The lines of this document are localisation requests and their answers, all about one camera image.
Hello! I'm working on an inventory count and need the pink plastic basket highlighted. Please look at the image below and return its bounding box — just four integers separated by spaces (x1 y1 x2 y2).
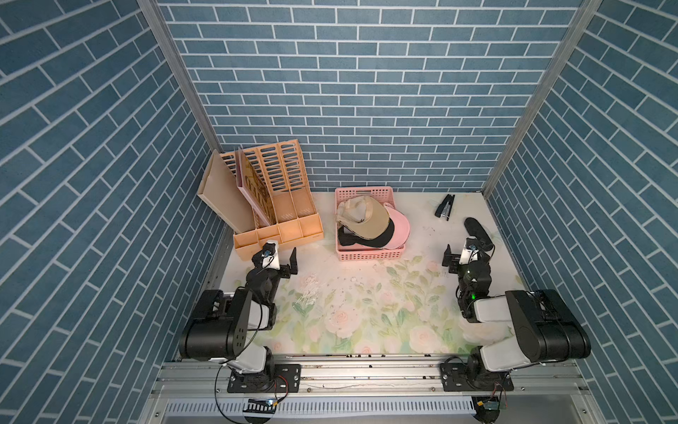
335 187 411 261

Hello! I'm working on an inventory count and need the black baseball cap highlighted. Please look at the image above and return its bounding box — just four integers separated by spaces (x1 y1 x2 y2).
337 220 395 248

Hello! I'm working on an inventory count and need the wanted poster book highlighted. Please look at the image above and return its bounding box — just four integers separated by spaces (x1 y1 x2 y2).
235 149 277 226

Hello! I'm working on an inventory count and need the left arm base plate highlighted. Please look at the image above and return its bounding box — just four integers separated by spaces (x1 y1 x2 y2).
227 364 301 395

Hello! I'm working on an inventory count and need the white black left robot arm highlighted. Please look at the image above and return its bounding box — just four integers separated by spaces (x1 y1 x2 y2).
179 241 298 386

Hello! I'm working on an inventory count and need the beige baseball cap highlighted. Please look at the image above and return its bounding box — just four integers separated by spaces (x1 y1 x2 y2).
335 196 390 240

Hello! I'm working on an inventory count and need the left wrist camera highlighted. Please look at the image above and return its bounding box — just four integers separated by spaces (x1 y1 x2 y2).
261 240 280 270

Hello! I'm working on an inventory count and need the pink baseball cap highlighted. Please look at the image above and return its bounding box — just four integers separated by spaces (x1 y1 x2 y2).
384 202 411 250

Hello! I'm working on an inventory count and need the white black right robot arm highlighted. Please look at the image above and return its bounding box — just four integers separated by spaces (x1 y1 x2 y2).
441 238 591 374

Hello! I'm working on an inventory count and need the beige cardboard folder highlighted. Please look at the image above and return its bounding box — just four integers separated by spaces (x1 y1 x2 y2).
198 150 255 233

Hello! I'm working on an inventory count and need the black oval remote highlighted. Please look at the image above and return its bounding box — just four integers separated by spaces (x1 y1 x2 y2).
464 217 494 252

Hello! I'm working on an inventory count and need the orange plastic file organizer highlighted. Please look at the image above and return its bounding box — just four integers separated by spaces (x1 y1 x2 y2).
233 140 324 261

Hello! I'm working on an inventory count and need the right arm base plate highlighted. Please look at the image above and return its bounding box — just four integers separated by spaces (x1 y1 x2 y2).
440 362 514 392

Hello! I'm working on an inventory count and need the floral table mat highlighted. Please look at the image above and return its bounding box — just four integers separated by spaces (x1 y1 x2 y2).
221 192 531 356

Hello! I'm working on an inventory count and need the black stapler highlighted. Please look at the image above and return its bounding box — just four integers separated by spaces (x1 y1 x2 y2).
434 194 455 221

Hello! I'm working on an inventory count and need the aluminium mounting rail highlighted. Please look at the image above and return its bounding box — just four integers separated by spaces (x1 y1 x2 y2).
139 355 604 423

